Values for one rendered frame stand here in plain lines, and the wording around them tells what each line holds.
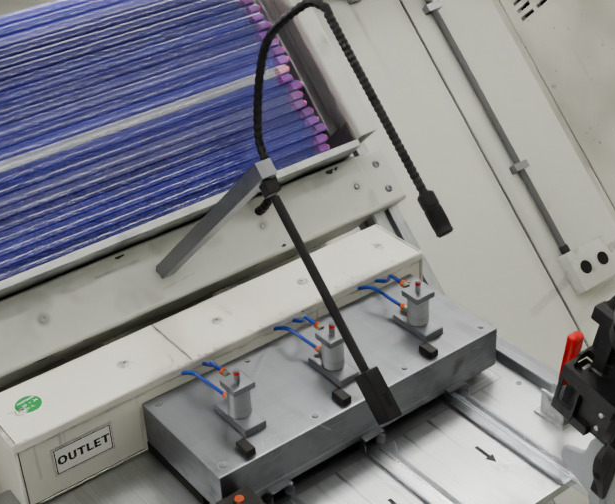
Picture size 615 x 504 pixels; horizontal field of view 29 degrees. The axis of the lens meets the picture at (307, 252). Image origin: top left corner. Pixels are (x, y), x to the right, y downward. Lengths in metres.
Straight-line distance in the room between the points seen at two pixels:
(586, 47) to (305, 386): 1.13
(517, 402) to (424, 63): 2.28
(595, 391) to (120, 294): 0.49
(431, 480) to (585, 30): 1.15
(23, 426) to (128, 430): 0.10
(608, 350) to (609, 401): 0.04
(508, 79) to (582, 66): 1.43
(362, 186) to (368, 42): 2.02
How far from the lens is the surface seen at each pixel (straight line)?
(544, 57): 2.18
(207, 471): 1.06
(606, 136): 2.13
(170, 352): 1.16
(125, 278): 1.21
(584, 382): 0.99
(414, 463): 1.13
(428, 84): 3.38
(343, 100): 1.33
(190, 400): 1.13
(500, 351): 1.25
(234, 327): 1.18
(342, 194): 1.33
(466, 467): 1.13
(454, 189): 3.28
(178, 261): 1.16
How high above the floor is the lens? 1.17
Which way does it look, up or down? 6 degrees up
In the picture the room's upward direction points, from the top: 27 degrees counter-clockwise
